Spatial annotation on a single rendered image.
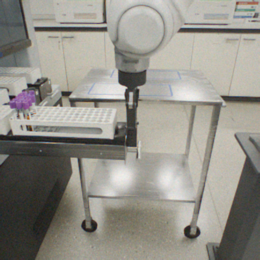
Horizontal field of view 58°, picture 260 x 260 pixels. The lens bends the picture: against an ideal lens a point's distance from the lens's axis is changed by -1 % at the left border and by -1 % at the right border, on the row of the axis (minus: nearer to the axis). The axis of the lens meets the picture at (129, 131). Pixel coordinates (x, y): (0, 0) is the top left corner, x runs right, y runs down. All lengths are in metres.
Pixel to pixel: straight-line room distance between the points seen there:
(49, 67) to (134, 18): 2.90
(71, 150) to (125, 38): 0.41
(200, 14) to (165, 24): 2.58
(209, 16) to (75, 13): 1.48
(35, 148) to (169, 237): 0.97
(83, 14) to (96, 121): 2.42
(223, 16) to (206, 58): 0.46
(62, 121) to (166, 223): 1.02
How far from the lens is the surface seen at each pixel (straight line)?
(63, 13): 3.08
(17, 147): 0.76
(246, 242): 1.13
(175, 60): 3.00
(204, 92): 1.05
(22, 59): 1.33
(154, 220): 1.52
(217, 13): 3.00
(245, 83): 3.28
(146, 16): 0.38
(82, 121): 0.68
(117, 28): 0.39
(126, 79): 0.61
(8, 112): 0.80
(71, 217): 1.57
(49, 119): 0.72
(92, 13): 2.98
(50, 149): 0.72
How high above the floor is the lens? 1.17
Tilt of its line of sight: 30 degrees down
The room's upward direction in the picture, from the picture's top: straight up
